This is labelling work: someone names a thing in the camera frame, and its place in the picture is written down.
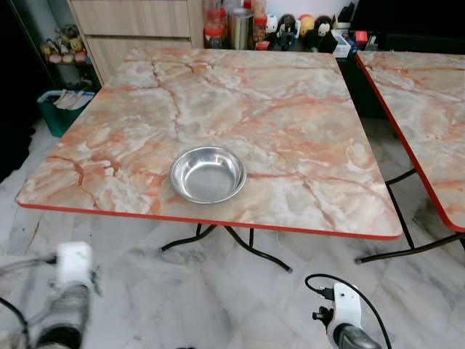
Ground round stainless steel bowl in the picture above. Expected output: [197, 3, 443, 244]
[169, 146, 248, 205]

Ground marble-pattern folding table, black legs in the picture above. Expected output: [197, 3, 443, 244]
[355, 51, 465, 265]

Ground small white box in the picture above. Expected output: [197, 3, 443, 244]
[332, 36, 357, 58]

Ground large black plush toy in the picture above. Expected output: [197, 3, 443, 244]
[313, 15, 336, 52]

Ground black and white plush toy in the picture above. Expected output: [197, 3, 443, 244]
[266, 14, 299, 51]

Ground small jar with snacks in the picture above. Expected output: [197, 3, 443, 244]
[253, 15, 268, 46]

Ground yellow plush toy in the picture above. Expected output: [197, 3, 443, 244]
[299, 14, 316, 35]

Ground tall metal canister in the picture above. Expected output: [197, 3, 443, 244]
[227, 7, 255, 51]

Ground clear jar with red lid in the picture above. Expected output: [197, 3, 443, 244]
[203, 7, 225, 50]

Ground black television screen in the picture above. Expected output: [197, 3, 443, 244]
[349, 0, 465, 39]

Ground green basket with papers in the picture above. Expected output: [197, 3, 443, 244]
[37, 89, 96, 138]

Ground light wooden drawer cabinet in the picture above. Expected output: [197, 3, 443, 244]
[67, 0, 205, 82]

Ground dark shelf with plush toys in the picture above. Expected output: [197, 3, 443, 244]
[11, 0, 100, 89]

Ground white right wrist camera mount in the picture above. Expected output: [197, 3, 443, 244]
[330, 283, 363, 344]

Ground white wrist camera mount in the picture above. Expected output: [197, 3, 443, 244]
[330, 283, 363, 344]
[56, 241, 96, 289]

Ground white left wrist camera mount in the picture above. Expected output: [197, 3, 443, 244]
[56, 241, 96, 289]

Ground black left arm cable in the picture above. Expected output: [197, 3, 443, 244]
[0, 295, 31, 346]

